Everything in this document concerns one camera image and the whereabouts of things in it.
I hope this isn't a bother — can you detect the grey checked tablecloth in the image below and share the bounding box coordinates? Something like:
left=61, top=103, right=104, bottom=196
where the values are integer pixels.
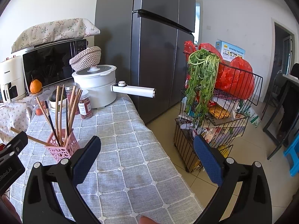
left=7, top=92, right=205, bottom=224

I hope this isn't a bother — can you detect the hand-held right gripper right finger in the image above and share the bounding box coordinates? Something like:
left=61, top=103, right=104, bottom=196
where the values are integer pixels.
left=193, top=135, right=272, bottom=224

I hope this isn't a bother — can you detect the small red plastic bag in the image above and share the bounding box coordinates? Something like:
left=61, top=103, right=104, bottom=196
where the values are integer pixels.
left=184, top=40, right=198, bottom=62

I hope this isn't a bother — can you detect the red label jar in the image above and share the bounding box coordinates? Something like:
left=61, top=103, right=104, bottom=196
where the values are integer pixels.
left=77, top=90, right=92, bottom=120

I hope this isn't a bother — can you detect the black microwave oven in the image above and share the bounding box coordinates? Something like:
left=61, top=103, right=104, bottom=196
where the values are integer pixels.
left=22, top=38, right=90, bottom=90

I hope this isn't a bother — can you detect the black metal frame table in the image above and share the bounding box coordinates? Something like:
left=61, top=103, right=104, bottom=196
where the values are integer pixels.
left=263, top=63, right=299, bottom=160

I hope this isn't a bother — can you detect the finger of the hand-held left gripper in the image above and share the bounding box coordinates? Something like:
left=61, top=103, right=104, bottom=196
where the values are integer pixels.
left=0, top=131, right=28, bottom=163

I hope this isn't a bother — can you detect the tall jar of red berries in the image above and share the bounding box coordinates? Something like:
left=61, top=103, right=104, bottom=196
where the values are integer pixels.
left=65, top=83, right=77, bottom=109

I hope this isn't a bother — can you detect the blue plastic stool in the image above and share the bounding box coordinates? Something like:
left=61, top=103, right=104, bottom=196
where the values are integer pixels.
left=283, top=140, right=299, bottom=177

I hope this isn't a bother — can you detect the grey refrigerator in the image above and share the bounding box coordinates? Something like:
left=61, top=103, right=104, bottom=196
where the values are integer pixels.
left=95, top=0, right=196, bottom=125

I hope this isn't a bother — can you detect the black wire rack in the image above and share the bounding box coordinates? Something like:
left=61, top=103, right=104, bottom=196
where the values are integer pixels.
left=173, top=51, right=263, bottom=173

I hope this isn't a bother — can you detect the small floral tablecloth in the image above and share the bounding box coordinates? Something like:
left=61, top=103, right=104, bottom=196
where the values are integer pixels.
left=0, top=96, right=33, bottom=145

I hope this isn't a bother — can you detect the white air fryer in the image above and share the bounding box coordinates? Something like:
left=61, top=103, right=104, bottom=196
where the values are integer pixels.
left=0, top=56, right=27, bottom=103

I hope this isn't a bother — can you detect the woven rope basket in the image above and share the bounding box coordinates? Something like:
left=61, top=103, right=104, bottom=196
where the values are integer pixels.
left=69, top=46, right=102, bottom=71

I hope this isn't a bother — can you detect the single light wooden chopstick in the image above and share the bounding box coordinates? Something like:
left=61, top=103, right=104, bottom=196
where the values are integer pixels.
left=10, top=127, right=48, bottom=146

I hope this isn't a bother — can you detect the floral cover cloth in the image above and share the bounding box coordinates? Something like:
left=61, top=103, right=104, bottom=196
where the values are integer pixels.
left=11, top=17, right=101, bottom=54

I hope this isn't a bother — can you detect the green pumpkin in bowl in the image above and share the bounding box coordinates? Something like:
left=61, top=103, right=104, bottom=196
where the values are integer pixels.
left=48, top=98, right=68, bottom=113

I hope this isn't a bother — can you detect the green and white packet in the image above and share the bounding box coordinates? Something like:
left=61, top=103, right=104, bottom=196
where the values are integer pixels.
left=245, top=107, right=261, bottom=127

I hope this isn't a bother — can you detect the white electric pot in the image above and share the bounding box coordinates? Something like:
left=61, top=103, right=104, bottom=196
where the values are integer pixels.
left=72, top=65, right=156, bottom=109

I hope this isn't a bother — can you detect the pink plastic chopstick basket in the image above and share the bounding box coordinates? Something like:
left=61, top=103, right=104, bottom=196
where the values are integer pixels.
left=44, top=129, right=81, bottom=164

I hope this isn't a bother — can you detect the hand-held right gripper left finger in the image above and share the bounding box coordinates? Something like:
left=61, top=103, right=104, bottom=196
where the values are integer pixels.
left=23, top=135, right=105, bottom=224

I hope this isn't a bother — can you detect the black chopstick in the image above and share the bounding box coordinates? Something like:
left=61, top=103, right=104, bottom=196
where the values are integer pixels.
left=66, top=99, right=70, bottom=143
left=44, top=101, right=61, bottom=146

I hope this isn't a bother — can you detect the person's right hand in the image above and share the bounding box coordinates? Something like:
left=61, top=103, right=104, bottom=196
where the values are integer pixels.
left=138, top=216, right=159, bottom=224

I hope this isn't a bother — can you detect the orange fruit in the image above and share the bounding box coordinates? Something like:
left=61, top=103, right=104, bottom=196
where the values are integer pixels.
left=30, top=75, right=43, bottom=94

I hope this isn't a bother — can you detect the blue and white cardboard box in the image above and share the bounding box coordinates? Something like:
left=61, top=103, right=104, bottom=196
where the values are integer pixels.
left=215, top=39, right=246, bottom=60

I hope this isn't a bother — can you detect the bunch of wooden chopsticks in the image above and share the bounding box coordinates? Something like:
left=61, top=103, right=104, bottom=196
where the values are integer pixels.
left=36, top=85, right=83, bottom=146

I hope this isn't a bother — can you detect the green leafy vegetable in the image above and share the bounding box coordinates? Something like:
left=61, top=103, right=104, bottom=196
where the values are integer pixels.
left=184, top=49, right=221, bottom=127

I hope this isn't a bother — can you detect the glass jar with tomatoes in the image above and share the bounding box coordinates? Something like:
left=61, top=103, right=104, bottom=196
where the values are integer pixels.
left=30, top=92, right=50, bottom=116

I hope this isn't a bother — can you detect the dark green squash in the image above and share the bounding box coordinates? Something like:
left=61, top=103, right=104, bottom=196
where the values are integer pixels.
left=49, top=87, right=64, bottom=103

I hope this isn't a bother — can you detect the large red plastic bag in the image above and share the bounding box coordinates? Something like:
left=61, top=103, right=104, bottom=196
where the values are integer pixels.
left=198, top=43, right=255, bottom=98

